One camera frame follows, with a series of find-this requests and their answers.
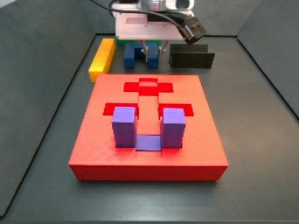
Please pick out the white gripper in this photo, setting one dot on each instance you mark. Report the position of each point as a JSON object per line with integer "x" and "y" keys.
{"x": 148, "y": 27}

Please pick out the blue U-shaped block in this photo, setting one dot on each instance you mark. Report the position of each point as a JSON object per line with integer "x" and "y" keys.
{"x": 132, "y": 54}

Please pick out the red fixture base block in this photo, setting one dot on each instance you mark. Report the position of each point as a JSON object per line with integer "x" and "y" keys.
{"x": 97, "y": 160}

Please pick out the black angled stand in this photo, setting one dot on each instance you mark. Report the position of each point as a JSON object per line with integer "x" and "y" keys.
{"x": 189, "y": 56}

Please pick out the green stepped block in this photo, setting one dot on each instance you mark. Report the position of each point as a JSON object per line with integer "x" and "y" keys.
{"x": 128, "y": 41}

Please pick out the yellow long bar block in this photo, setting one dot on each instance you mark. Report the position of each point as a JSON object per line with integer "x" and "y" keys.
{"x": 103, "y": 58}

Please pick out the purple U-shaped block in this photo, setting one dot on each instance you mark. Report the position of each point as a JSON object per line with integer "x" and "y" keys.
{"x": 148, "y": 134}

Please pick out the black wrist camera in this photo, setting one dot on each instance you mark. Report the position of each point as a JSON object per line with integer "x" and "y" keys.
{"x": 192, "y": 30}

